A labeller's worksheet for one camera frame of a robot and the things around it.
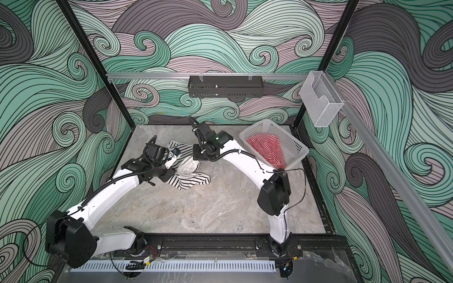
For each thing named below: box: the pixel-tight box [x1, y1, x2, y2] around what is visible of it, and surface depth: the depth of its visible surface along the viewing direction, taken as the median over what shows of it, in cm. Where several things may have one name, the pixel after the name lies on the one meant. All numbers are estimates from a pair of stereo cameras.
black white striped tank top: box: [167, 140, 212, 191], surface depth 89 cm
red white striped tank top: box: [245, 132, 287, 170], surface depth 109 cm
